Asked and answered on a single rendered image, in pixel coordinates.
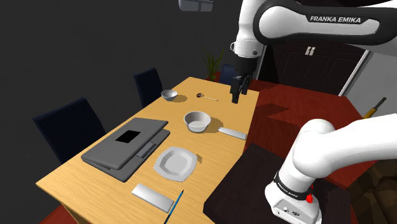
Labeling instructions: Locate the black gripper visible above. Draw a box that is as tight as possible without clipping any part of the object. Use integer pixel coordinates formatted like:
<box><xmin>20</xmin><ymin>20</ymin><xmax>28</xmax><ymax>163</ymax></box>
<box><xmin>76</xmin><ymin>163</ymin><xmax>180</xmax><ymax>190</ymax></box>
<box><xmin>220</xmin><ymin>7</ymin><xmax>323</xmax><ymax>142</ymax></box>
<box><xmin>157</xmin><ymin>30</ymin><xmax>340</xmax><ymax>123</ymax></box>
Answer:
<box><xmin>230</xmin><ymin>54</ymin><xmax>258</xmax><ymax>105</ymax></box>

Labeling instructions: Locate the dark blue chair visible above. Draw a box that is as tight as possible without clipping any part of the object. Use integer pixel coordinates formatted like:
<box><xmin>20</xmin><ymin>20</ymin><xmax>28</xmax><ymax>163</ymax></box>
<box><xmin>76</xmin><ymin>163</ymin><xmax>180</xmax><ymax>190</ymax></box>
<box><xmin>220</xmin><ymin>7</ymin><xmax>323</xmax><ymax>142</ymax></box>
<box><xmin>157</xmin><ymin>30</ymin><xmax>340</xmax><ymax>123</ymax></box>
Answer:
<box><xmin>32</xmin><ymin>96</ymin><xmax>107</xmax><ymax>165</ymax></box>
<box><xmin>218</xmin><ymin>63</ymin><xmax>240</xmax><ymax>87</ymax></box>
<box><xmin>133</xmin><ymin>67</ymin><xmax>164</xmax><ymax>109</ymax></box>

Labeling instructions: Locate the light wooden table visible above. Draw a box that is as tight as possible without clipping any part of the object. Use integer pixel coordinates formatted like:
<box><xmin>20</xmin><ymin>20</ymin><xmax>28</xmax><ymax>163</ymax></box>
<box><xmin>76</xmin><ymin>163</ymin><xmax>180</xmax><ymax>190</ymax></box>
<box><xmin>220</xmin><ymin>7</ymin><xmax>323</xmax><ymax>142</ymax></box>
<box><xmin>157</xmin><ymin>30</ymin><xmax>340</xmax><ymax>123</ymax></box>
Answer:
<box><xmin>35</xmin><ymin>76</ymin><xmax>260</xmax><ymax>224</ymax></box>

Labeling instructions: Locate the green potted plant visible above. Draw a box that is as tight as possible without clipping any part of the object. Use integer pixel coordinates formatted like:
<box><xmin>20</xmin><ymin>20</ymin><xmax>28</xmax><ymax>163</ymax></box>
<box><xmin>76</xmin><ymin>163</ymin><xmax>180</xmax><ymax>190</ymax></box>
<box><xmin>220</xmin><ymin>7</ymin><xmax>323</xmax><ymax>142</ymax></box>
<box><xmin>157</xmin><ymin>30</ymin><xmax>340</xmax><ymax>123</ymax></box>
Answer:
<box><xmin>202</xmin><ymin>48</ymin><xmax>225</xmax><ymax>82</ymax></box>

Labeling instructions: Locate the small grey bowl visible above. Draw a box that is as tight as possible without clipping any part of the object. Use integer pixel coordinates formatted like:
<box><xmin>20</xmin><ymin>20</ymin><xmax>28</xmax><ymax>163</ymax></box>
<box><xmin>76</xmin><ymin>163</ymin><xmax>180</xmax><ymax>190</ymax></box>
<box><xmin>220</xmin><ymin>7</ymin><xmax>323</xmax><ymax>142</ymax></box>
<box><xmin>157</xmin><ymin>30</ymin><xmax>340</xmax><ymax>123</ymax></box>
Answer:
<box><xmin>160</xmin><ymin>89</ymin><xmax>179</xmax><ymax>102</ymax></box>

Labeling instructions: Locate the dark panelled double door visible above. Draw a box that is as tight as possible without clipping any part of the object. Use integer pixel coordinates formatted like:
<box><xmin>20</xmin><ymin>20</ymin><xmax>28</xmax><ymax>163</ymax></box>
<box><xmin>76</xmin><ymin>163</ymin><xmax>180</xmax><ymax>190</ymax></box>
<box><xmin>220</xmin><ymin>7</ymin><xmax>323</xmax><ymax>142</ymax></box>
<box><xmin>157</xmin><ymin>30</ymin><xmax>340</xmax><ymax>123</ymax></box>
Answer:
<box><xmin>256</xmin><ymin>39</ymin><xmax>367</xmax><ymax>95</ymax></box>

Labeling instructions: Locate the grey ceiling lamp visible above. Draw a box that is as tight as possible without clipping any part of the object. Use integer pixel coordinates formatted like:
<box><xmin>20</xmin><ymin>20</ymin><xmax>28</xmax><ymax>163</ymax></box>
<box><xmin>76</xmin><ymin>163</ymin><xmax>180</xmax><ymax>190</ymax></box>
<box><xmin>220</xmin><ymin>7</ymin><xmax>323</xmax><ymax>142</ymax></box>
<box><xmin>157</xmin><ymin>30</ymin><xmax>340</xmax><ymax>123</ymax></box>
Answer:
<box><xmin>178</xmin><ymin>0</ymin><xmax>214</xmax><ymax>13</ymax></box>

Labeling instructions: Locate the dark robot stand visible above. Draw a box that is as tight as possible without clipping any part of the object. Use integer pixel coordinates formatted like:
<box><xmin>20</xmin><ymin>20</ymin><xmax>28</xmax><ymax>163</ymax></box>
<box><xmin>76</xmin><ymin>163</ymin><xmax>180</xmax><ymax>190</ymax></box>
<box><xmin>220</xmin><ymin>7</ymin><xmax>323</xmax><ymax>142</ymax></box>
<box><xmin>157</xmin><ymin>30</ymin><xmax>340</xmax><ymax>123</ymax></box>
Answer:
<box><xmin>202</xmin><ymin>143</ymin><xmax>352</xmax><ymax>224</ymax></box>

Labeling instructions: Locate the grey square plate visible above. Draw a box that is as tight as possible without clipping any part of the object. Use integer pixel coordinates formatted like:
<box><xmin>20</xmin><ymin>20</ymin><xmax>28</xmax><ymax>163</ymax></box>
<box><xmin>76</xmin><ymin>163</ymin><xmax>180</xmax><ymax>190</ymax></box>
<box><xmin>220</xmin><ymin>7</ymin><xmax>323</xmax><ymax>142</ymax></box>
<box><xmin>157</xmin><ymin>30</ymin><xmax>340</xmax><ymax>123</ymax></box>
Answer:
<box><xmin>153</xmin><ymin>146</ymin><xmax>199</xmax><ymax>183</ymax></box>

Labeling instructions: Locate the grey laptop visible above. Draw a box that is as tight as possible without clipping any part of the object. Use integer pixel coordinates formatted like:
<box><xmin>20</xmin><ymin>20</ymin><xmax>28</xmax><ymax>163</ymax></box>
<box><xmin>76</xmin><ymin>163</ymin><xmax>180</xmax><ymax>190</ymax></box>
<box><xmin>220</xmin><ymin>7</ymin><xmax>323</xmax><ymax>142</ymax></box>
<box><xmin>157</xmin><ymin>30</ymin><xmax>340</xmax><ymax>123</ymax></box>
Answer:
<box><xmin>81</xmin><ymin>117</ymin><xmax>171</xmax><ymax>183</ymax></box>

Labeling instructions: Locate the blue pen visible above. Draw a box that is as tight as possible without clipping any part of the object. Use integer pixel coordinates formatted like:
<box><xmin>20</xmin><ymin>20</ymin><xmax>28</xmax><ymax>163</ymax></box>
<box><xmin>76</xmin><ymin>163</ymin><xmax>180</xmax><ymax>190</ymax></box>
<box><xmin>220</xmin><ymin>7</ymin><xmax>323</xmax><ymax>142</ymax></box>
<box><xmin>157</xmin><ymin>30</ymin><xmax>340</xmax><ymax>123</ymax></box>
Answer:
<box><xmin>163</xmin><ymin>189</ymin><xmax>185</xmax><ymax>224</ymax></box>

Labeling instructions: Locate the flat grey remote control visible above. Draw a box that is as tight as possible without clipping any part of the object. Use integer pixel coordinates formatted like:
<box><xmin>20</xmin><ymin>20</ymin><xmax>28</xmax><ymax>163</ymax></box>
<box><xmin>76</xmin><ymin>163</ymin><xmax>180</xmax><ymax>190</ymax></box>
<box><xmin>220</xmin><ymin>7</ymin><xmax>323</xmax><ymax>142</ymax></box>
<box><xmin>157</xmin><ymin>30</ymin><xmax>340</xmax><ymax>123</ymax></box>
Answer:
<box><xmin>131</xmin><ymin>183</ymin><xmax>175</xmax><ymax>214</ymax></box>

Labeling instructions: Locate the grey saucepan with handle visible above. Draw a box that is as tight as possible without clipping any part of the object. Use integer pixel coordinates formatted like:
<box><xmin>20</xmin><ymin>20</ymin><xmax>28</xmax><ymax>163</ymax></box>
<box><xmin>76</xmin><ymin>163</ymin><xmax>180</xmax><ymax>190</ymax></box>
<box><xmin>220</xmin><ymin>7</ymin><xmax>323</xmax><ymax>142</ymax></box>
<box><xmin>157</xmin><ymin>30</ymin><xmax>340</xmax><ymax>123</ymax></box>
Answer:
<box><xmin>183</xmin><ymin>110</ymin><xmax>248</xmax><ymax>141</ymax></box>

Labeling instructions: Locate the yellow stick with black handle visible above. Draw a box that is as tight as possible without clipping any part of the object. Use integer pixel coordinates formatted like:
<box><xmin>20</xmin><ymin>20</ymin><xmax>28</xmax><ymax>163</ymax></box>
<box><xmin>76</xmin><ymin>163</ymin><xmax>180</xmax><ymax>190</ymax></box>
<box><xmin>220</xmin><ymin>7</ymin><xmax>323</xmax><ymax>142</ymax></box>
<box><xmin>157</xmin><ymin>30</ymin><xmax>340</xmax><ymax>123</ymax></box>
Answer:
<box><xmin>362</xmin><ymin>96</ymin><xmax>388</xmax><ymax>120</ymax></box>

